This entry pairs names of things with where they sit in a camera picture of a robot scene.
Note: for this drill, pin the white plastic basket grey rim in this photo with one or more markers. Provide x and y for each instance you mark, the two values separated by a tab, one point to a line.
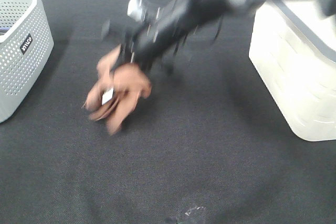
293	50

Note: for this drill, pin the clear plastic scrap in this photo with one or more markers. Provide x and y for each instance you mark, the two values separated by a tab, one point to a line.
188	214

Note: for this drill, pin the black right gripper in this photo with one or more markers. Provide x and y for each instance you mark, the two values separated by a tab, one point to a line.
159	29

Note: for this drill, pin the black table cloth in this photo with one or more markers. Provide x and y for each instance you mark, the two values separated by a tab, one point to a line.
210	135

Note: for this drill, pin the grey perforated plastic basket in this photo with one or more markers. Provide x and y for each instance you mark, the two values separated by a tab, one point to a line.
26	44

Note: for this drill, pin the brown towel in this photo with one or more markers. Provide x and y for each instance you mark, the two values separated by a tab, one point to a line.
116	93

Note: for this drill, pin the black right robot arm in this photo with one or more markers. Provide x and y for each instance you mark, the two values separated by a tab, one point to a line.
211	10

